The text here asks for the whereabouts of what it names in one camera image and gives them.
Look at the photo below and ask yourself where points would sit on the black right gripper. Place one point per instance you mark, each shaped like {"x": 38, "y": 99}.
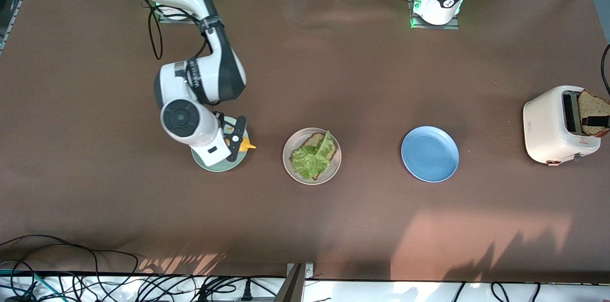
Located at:
{"x": 222, "y": 118}

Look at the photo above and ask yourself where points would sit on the yellow mustard squeeze bottle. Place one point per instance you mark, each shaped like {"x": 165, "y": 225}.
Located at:
{"x": 248, "y": 145}

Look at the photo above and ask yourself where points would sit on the brown bread slice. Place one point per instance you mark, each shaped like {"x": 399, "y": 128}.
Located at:
{"x": 591, "y": 104}
{"x": 314, "y": 140}

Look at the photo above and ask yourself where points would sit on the green lettuce leaf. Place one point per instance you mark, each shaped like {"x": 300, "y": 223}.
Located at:
{"x": 310, "y": 161}

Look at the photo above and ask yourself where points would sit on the mint green plate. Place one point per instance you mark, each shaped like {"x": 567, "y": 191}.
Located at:
{"x": 224, "y": 166}

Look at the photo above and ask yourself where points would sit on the beige plate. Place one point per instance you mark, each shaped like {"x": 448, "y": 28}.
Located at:
{"x": 290, "y": 140}

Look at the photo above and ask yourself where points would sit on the blue plate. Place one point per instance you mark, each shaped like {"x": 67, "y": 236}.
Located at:
{"x": 430, "y": 154}

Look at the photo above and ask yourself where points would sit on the cream white toaster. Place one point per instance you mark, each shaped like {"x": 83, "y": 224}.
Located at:
{"x": 543, "y": 133}

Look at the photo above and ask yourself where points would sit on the black power plug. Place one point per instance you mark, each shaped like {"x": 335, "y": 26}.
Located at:
{"x": 246, "y": 292}

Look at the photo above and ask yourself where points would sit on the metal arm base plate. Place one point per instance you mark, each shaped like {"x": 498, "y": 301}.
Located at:
{"x": 167, "y": 19}
{"x": 434, "y": 26}

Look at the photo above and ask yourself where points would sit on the grey metal table bracket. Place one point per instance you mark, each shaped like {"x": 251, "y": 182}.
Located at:
{"x": 295, "y": 287}

